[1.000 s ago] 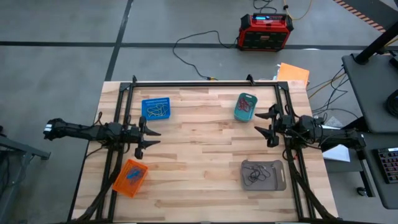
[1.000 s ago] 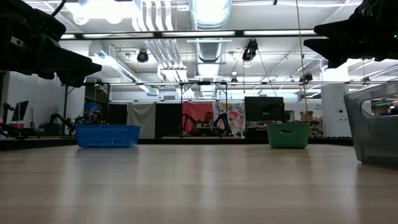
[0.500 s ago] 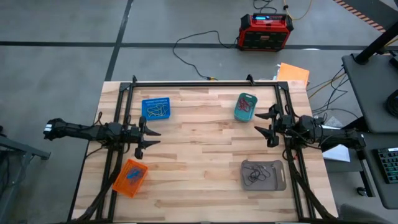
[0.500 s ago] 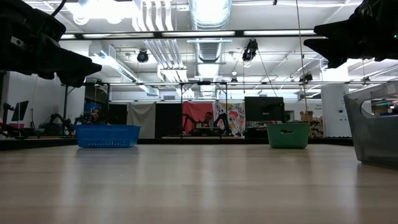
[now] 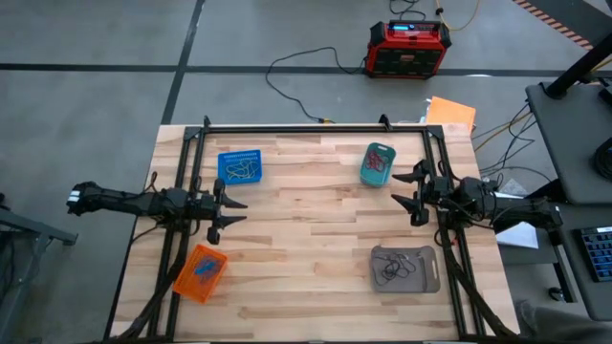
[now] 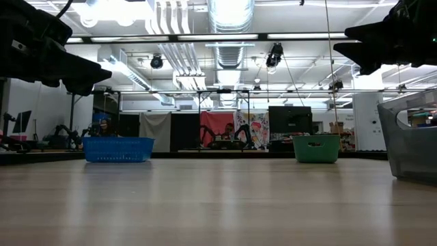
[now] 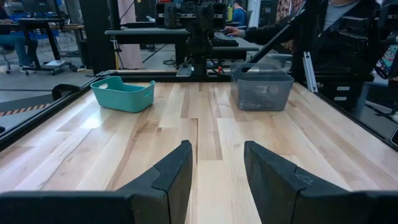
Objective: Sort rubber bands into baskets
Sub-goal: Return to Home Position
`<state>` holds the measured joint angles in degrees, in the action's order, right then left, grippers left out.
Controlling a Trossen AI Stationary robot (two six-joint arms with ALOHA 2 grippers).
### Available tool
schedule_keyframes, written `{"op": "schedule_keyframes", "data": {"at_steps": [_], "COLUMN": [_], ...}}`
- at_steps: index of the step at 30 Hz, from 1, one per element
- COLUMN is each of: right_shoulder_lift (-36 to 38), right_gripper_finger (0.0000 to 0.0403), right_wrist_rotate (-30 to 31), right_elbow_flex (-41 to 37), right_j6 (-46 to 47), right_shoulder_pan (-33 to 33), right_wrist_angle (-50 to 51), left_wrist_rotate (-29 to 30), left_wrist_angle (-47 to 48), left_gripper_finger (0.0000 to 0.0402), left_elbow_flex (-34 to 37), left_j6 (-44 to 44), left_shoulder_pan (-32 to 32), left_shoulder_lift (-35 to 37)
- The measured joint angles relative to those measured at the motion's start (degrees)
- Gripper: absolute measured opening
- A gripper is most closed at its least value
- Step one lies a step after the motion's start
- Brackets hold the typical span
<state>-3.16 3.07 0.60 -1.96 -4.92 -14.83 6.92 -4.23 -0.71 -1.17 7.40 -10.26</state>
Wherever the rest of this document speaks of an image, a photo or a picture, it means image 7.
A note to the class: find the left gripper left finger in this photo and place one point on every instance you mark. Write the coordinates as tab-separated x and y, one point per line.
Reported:
93	208

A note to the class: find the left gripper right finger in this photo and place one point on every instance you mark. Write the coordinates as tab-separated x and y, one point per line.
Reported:
326	208

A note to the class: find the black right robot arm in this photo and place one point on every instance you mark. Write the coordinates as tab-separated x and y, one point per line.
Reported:
200	67

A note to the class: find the keyboard with coloured keys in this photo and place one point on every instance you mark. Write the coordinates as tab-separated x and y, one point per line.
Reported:
225	40

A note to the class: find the red tag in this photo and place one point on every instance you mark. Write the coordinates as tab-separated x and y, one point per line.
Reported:
219	70

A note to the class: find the person's hand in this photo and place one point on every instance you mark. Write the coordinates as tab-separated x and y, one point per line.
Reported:
233	31

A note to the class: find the person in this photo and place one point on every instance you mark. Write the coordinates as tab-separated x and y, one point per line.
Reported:
15	43
335	28
239	14

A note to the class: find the grey side desk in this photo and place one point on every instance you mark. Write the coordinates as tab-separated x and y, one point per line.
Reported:
146	32

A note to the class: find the black diagonal strut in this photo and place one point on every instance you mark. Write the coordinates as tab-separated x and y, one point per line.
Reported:
273	39

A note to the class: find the grey translucent plastic basket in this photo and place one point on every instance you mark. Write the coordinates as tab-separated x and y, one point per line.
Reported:
264	90

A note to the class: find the teal plastic basket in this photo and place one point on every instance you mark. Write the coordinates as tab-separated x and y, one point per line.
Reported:
124	99

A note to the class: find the white aluminium extrusion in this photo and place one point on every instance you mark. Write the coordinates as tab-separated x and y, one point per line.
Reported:
311	73

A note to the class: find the black drawer cabinet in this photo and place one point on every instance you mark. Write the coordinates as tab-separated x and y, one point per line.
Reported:
345	90

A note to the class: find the dark work table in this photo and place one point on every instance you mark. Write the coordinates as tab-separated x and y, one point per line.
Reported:
46	23

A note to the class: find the black frame bracket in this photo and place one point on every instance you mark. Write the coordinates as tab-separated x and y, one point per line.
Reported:
62	88

